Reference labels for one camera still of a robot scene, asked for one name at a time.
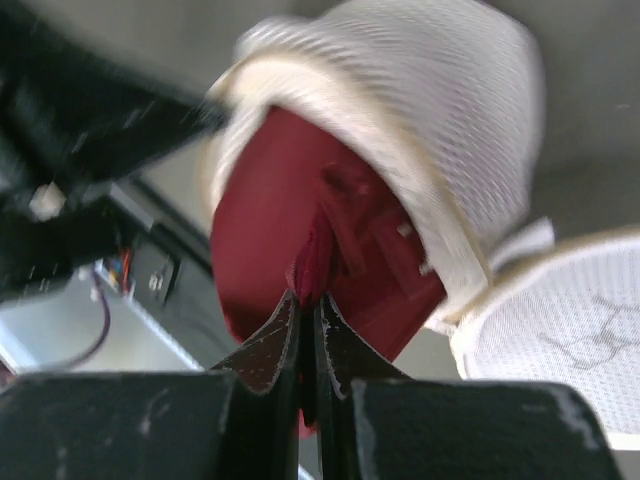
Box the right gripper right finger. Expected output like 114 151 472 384
314 296 620 479

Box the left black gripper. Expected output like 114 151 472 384
1 1 228 300

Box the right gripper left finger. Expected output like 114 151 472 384
1 293 301 479

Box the dark red bra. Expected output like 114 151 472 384
209 104 446 431

